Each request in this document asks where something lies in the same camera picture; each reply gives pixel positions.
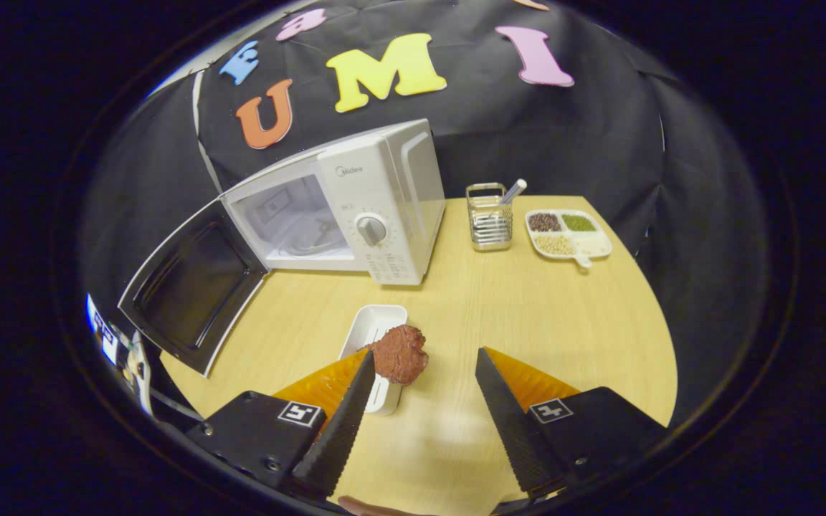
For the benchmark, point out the black backdrop cloth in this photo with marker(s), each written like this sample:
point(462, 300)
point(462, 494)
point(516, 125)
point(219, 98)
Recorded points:
point(528, 129)

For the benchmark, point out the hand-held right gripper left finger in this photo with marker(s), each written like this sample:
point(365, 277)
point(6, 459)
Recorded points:
point(345, 423)

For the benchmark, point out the white rectangular dish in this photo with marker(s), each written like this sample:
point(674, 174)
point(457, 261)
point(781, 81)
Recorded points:
point(377, 319)

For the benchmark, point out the brown meat piece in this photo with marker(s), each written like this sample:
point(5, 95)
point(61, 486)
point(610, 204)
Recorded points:
point(399, 355)

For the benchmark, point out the white utensil with purple band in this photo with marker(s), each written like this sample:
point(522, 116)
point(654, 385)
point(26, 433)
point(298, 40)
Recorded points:
point(513, 190)

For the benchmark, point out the white microwave oven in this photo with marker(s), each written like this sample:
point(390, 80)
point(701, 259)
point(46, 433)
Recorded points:
point(384, 201)

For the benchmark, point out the white divided plate with beans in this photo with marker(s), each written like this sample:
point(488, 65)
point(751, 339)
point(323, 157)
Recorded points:
point(571, 240)

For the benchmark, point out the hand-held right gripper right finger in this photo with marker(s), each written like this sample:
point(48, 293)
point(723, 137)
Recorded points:
point(510, 423)

